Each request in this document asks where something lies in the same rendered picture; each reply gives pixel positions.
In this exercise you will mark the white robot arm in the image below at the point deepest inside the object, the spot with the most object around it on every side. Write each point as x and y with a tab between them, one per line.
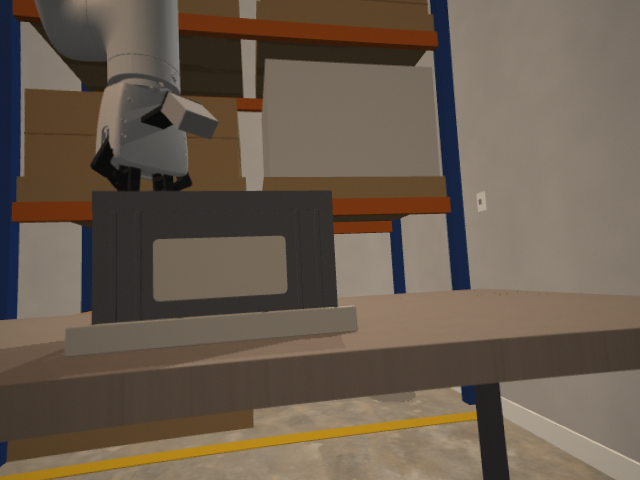
140	39

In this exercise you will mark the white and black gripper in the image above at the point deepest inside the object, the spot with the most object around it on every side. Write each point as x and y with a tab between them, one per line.
147	149

